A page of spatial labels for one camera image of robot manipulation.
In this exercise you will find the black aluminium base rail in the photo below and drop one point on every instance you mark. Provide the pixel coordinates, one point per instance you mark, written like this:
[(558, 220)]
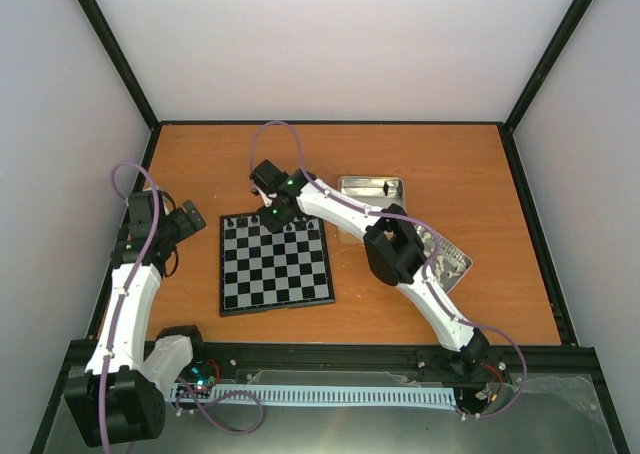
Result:
[(424, 363)]

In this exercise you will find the black frame post left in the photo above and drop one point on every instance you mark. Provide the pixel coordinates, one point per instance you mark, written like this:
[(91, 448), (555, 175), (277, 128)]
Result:
[(110, 44)]

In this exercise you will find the gold metal tin box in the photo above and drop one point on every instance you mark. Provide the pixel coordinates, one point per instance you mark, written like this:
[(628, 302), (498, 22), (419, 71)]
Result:
[(369, 190)]

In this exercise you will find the black frame post right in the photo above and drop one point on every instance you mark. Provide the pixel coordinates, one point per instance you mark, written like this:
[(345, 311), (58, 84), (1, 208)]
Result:
[(555, 47)]

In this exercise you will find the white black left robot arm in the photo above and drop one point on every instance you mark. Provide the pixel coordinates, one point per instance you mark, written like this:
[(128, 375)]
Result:
[(122, 394)]

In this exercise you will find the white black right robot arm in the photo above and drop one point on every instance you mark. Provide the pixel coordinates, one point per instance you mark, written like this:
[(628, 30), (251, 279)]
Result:
[(395, 252)]

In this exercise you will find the light blue cable duct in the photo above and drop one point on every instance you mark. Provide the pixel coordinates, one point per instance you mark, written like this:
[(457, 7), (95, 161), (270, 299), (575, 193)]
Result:
[(336, 396)]

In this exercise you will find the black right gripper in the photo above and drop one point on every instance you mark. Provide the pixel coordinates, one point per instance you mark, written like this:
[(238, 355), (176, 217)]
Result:
[(271, 224)]

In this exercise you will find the black frame post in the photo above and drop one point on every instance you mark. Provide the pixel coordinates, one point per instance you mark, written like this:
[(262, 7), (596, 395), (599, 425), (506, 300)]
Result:
[(555, 47), (110, 44)]

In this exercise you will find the silver tin lid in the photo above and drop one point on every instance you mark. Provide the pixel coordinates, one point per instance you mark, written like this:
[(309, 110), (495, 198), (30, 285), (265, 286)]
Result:
[(450, 265)]

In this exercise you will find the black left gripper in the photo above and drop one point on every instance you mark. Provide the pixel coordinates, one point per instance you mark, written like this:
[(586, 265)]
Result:
[(188, 229)]

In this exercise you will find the black white chess board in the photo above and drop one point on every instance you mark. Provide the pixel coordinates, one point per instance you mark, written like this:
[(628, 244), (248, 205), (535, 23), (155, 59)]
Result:
[(262, 271)]

